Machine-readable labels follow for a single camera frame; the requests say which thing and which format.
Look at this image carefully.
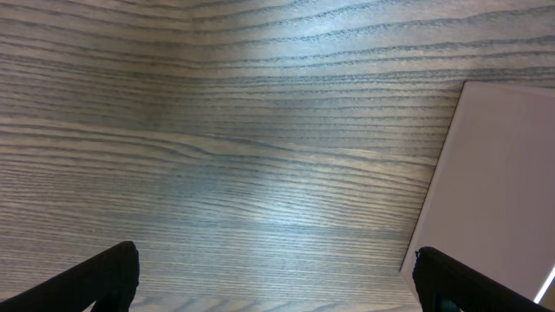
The pink cardboard box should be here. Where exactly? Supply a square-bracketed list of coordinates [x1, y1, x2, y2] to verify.
[401, 81, 554, 302]

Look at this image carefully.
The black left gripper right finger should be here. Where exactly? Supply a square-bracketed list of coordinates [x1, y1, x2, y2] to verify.
[412, 246, 551, 312]

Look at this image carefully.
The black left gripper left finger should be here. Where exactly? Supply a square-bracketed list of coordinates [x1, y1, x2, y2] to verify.
[1, 241, 140, 312]

